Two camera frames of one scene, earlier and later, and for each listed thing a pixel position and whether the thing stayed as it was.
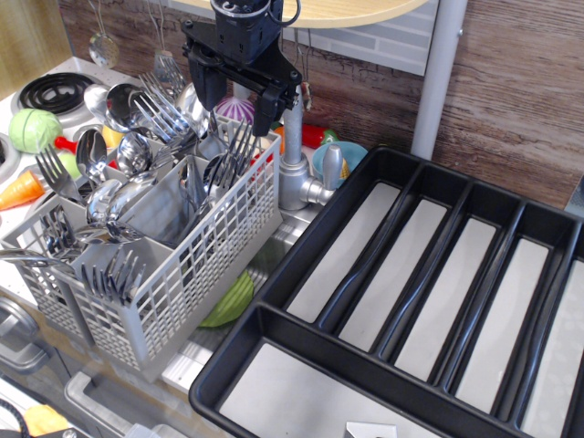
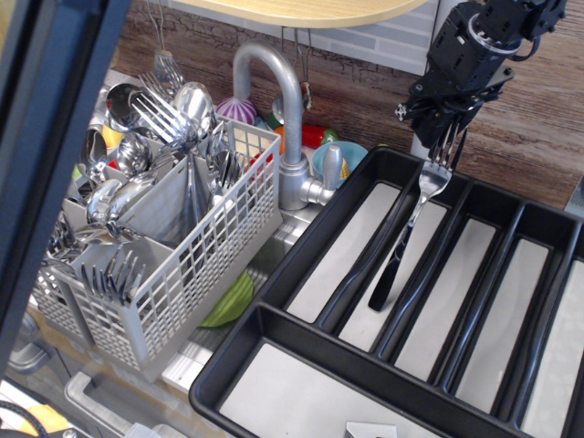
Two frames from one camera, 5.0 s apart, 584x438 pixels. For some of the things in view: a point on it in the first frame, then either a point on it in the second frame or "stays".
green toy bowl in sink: (232, 304) stays
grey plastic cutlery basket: (133, 256) stays
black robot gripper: (247, 36) to (470, 54)
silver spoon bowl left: (91, 152) stays
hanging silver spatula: (166, 67) stays
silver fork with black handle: (237, 161) to (434, 173)
